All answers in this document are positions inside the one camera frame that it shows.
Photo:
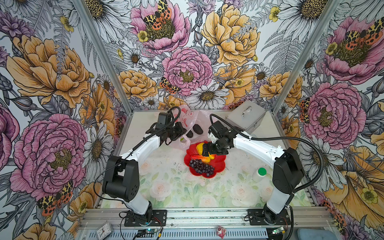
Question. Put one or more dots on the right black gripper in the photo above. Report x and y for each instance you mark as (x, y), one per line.
(210, 145)

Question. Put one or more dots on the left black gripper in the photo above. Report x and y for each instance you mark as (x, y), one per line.
(181, 130)

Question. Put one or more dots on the red flower-shaped plate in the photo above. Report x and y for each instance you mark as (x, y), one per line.
(218, 162)

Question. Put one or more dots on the yellow bell pepper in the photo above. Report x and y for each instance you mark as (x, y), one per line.
(200, 148)

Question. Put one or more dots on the dark brown fruit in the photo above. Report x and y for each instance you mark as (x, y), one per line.
(190, 134)

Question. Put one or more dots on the pink plastic bag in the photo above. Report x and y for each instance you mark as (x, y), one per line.
(188, 118)

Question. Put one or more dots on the dark avocado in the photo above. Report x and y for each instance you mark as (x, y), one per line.
(197, 129)

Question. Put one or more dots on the dark purple grapes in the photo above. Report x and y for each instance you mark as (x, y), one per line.
(202, 168)

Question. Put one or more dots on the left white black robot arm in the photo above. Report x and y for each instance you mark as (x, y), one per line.
(122, 180)

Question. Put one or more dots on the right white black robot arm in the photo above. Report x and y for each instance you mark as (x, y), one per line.
(288, 170)

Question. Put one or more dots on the silver metal box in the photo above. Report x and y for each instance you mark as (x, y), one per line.
(248, 116)

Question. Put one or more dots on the white bottle green cap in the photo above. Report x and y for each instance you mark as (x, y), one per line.
(259, 174)

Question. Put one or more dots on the small pink red object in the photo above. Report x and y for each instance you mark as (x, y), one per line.
(221, 232)

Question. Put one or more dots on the green circuit board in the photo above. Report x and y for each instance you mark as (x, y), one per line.
(277, 231)

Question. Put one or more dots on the small white clock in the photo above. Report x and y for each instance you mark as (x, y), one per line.
(104, 231)

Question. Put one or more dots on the blue grey cloth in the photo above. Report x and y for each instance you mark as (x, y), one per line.
(313, 234)

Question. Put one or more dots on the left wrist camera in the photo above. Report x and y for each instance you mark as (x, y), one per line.
(165, 118)

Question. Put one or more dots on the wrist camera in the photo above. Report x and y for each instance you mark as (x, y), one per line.
(218, 130)
(165, 118)

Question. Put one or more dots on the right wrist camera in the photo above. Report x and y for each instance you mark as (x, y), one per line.
(218, 130)

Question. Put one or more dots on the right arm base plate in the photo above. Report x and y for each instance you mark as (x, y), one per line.
(262, 217)

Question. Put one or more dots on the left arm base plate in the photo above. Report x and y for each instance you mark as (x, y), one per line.
(159, 216)

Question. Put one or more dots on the aluminium front rail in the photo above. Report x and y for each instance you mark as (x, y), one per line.
(198, 218)

